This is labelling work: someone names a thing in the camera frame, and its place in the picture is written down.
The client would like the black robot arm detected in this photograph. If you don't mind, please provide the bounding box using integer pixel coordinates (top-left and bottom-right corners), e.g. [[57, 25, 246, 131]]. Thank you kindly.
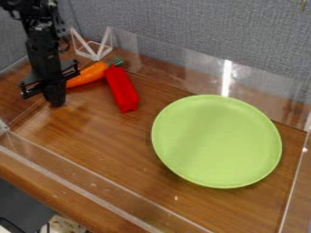
[[0, 0, 80, 107]]

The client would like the green round plate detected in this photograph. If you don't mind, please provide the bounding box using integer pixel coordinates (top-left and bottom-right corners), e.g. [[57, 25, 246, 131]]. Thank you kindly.
[[151, 95, 282, 188]]

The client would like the red cloth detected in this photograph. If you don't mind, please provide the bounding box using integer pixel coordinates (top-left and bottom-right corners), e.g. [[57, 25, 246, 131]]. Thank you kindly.
[[105, 65, 140, 113]]

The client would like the clear acrylic enclosure wall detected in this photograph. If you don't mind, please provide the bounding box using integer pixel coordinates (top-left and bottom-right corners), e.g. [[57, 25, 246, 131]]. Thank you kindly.
[[0, 29, 311, 233]]

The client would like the orange toy carrot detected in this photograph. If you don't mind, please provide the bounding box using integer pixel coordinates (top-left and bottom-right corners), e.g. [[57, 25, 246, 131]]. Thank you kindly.
[[65, 57, 124, 88]]

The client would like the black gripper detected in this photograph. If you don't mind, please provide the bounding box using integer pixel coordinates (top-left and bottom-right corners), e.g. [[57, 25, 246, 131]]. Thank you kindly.
[[17, 58, 81, 107]]

